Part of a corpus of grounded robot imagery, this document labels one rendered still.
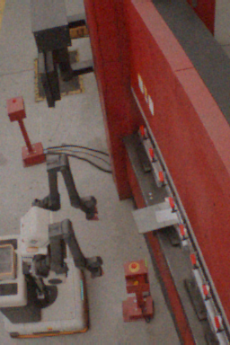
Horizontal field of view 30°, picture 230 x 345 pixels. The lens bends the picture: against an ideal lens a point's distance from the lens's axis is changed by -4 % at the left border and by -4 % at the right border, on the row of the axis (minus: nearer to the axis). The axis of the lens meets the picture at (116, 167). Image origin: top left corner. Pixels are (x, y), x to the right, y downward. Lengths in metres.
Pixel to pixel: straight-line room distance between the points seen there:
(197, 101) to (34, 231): 1.27
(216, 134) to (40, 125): 3.55
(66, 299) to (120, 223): 0.99
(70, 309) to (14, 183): 1.64
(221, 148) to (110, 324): 2.39
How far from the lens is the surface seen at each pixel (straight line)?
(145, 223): 2.95
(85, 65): 3.75
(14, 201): 4.47
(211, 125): 1.70
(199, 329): 2.79
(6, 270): 3.07
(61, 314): 3.52
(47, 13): 3.12
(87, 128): 4.87
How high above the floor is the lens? 3.55
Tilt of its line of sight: 52 degrees down
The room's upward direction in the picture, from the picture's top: 9 degrees counter-clockwise
